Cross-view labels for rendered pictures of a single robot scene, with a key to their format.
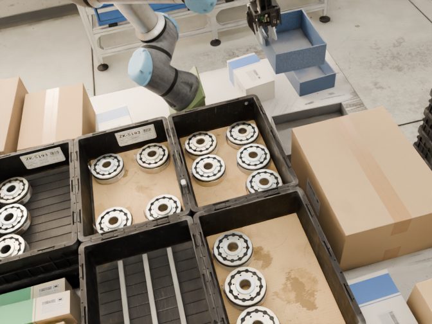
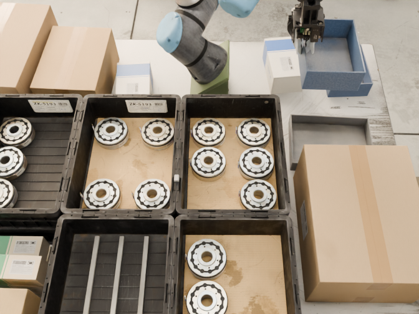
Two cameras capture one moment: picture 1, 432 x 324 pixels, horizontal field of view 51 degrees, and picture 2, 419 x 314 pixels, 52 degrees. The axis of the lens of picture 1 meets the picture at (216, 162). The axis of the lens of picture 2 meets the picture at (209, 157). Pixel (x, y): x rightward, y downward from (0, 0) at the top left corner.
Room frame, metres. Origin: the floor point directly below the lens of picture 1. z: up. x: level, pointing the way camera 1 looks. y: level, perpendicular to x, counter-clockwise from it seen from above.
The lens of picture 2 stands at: (0.26, -0.07, 1.94)
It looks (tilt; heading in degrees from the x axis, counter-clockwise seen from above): 58 degrees down; 8
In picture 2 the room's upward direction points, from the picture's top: 1 degrees counter-clockwise
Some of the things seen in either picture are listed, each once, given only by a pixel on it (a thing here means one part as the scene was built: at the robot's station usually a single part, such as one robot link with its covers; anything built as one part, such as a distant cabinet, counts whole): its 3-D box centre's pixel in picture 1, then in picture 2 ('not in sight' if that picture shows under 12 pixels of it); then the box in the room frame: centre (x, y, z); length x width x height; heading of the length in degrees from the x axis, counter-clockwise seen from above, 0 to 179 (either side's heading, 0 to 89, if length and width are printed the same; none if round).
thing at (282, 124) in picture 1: (314, 132); (330, 143); (1.11, -0.36, 0.73); 0.27 x 0.20 x 0.05; 94
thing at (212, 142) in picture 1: (200, 143); (208, 131); (1.01, 0.04, 0.86); 0.10 x 0.10 x 0.01
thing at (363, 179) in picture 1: (362, 185); (356, 222); (0.79, -0.42, 0.80); 0.40 x 0.30 x 0.20; 6
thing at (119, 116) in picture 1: (118, 134); (134, 90); (1.24, 0.34, 0.75); 0.20 x 0.12 x 0.09; 11
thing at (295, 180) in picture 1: (227, 149); (231, 151); (0.91, -0.04, 0.92); 0.40 x 0.30 x 0.02; 7
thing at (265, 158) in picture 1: (253, 156); (256, 162); (0.92, -0.12, 0.86); 0.10 x 0.10 x 0.01
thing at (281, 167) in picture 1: (229, 161); (231, 160); (0.91, -0.04, 0.87); 0.40 x 0.30 x 0.11; 7
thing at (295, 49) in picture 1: (289, 40); (328, 53); (1.14, -0.27, 1.10); 0.20 x 0.15 x 0.07; 6
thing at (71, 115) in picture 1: (60, 130); (78, 71); (1.27, 0.55, 0.78); 0.30 x 0.22 x 0.16; 4
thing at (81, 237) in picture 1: (128, 174); (126, 151); (0.87, 0.26, 0.92); 0.40 x 0.30 x 0.02; 7
